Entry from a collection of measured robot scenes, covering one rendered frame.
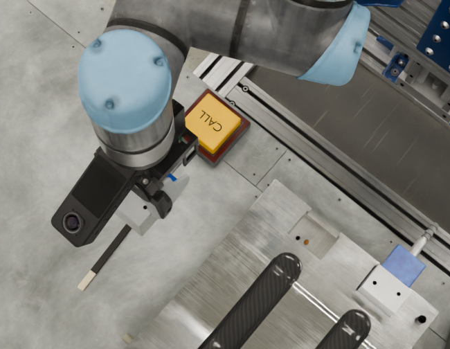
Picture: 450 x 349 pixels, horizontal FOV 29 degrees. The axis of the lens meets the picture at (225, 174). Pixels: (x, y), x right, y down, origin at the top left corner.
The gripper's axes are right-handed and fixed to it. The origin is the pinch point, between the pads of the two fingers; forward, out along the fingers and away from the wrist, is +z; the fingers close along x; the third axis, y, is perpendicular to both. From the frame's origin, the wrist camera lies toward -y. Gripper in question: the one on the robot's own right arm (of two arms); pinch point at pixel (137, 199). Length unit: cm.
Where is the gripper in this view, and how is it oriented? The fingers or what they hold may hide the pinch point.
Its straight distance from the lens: 103.6
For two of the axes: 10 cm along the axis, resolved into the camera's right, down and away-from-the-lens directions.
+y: 6.5, -7.3, 2.3
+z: -0.2, 2.8, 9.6
